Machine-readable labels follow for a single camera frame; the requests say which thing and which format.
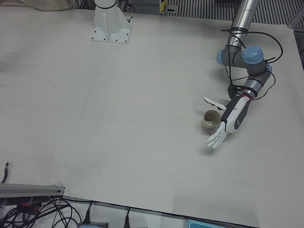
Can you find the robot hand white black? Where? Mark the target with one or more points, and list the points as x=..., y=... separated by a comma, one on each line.
x=237, y=114

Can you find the beige paper cup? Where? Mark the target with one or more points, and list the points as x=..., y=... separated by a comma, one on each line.
x=210, y=121

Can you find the UR5e robot arm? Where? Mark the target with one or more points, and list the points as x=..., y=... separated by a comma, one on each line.
x=253, y=57

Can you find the light blue plastic tub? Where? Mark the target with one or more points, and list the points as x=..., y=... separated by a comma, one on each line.
x=211, y=224

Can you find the black connector box red marks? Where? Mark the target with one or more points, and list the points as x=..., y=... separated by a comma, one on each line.
x=28, y=208

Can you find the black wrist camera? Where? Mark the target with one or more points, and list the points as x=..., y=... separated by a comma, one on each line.
x=234, y=91

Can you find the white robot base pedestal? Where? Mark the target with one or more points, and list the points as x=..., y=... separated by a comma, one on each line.
x=110, y=26

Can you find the aluminium profile post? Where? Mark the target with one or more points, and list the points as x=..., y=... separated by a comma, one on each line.
x=31, y=190

